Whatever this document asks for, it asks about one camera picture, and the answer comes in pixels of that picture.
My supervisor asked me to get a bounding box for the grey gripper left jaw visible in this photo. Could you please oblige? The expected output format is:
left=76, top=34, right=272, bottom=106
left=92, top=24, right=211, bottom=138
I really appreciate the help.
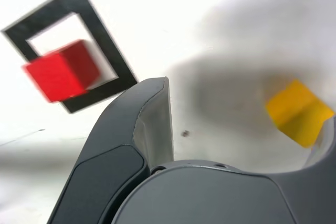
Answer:
left=48, top=76, right=175, bottom=224

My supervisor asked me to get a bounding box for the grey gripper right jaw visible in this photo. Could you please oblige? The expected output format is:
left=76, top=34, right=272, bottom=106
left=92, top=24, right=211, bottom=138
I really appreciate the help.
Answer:
left=111, top=114, right=336, bottom=224

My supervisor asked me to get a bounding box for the red cube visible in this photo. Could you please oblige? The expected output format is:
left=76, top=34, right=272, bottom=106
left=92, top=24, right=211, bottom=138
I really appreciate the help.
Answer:
left=21, top=39, right=101, bottom=103

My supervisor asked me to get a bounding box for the yellow cube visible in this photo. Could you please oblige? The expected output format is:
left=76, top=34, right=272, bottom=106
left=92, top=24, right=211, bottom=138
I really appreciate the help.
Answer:
left=265, top=79, right=335, bottom=148

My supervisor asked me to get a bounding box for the black tape square outline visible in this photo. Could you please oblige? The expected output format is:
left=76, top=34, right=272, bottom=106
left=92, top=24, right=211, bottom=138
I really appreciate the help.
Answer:
left=1, top=0, right=139, bottom=114

